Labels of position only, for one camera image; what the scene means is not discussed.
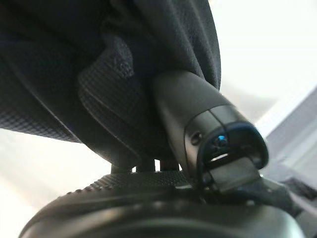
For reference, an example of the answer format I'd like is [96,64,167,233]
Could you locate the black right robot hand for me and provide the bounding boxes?
[18,69,308,238]

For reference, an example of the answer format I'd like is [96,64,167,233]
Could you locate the black garment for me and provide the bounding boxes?
[0,0,221,172]

